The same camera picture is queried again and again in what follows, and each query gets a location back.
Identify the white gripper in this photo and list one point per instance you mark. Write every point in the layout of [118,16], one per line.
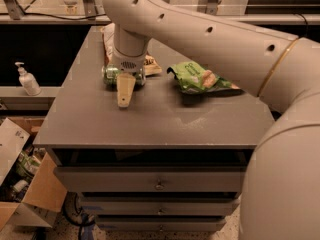
[128,64]

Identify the green soda can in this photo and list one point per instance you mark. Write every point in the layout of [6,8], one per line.
[110,73]

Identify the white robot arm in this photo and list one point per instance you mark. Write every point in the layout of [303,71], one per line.
[281,189]

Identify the brown chip bag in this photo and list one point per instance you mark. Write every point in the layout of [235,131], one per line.
[151,66]

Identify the green snack bag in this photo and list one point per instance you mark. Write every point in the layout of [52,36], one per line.
[192,78]

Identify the grey drawer cabinet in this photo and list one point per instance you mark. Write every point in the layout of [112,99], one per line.
[162,127]

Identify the white pump bottle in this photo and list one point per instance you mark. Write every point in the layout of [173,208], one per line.
[27,80]

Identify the top grey drawer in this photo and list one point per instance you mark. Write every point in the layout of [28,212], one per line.
[149,179]

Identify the grey drawer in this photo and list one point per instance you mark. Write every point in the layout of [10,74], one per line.
[149,179]
[161,223]
[148,206]

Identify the middle grey drawer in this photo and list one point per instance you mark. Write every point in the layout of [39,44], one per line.
[148,206]

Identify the open cardboard box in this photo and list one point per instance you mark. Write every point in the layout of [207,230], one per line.
[31,195]

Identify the bottom grey drawer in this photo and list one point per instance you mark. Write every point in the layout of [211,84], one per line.
[161,223]

